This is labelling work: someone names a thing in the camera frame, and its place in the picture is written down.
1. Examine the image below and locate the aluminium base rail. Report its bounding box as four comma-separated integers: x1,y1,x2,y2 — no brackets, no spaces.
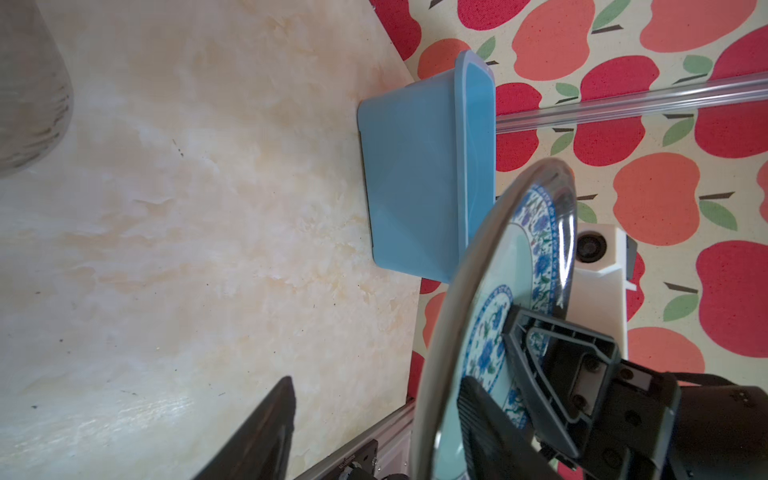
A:
298,399,415,479

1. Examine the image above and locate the right aluminium corner post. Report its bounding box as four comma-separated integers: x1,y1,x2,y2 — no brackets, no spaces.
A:
496,72,767,134

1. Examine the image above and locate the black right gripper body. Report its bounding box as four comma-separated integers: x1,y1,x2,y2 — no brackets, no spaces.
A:
540,361,767,479

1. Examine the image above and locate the blue floral small plate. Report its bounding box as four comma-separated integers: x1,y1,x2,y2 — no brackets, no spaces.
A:
409,158,577,479

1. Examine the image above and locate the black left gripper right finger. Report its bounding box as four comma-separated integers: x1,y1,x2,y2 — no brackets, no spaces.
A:
457,377,559,480

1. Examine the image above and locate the blue plastic bin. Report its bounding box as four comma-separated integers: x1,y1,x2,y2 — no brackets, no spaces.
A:
357,50,496,283

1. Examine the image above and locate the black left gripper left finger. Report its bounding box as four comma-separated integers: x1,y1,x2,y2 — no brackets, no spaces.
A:
195,376,296,480

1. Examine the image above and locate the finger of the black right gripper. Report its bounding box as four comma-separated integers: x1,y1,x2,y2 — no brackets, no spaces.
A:
502,306,620,459

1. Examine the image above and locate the smoky glass plate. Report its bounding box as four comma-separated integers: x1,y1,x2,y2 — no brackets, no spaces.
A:
1,1,73,177

